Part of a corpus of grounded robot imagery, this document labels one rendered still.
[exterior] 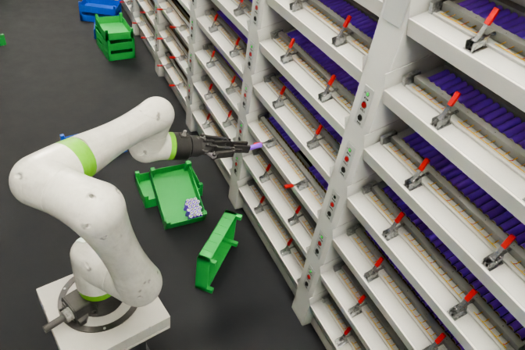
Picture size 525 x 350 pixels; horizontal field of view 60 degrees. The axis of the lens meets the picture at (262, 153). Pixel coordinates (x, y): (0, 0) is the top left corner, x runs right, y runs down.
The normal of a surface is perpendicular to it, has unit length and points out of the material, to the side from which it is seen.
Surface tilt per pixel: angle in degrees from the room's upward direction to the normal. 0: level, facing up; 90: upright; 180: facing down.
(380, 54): 90
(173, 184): 22
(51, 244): 0
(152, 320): 2
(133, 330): 2
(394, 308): 17
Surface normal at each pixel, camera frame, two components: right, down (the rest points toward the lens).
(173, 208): 0.29, -0.50
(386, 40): -0.89, 0.18
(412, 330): -0.13, -0.70
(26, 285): 0.14, -0.78
